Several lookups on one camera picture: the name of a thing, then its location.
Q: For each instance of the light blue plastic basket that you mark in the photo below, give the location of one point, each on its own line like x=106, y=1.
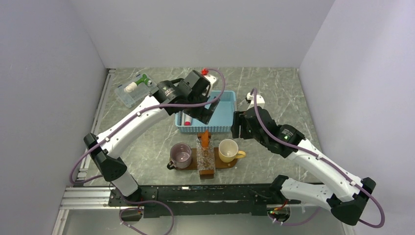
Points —
x=220, y=122

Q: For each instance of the yellow mug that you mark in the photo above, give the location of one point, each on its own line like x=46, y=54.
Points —
x=228, y=151

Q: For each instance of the clear acrylic holder wooden base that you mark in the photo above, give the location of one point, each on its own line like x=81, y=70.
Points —
x=205, y=160

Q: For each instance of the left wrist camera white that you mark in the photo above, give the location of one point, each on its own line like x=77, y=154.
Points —
x=212, y=80

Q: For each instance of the brown oval wooden tray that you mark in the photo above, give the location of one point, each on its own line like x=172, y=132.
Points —
x=219, y=164

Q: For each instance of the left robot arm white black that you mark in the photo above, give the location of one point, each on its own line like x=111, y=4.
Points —
x=106, y=148

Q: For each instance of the orange toothpaste tube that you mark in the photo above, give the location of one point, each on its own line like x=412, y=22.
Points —
x=204, y=138

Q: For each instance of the green white toy bottle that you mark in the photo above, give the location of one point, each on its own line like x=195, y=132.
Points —
x=142, y=79

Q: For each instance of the purple grey mug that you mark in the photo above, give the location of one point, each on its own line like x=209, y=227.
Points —
x=180, y=156

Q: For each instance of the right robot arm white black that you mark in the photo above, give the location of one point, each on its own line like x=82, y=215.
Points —
x=342, y=193

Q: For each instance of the white toothpaste tube red cap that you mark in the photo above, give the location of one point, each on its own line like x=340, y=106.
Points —
x=186, y=120

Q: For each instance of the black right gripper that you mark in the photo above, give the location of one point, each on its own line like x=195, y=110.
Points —
x=236, y=127

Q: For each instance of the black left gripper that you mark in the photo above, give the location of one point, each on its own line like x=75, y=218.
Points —
x=202, y=114

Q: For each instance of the clear plastic storage box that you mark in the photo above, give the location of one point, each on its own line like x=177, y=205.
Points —
x=129, y=99

